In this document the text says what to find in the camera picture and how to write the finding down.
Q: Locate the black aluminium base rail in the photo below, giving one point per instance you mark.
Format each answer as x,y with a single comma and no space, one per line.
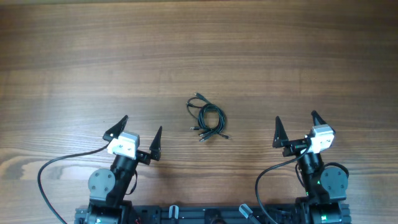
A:
281,213

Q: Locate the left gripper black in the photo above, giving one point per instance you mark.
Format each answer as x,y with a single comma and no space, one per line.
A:
144,157

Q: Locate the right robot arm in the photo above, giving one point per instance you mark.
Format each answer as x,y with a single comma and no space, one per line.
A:
325,183

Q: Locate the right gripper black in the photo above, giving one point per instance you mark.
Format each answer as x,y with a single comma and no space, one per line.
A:
282,140

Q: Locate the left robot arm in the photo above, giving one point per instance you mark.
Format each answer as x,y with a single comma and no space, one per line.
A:
108,187

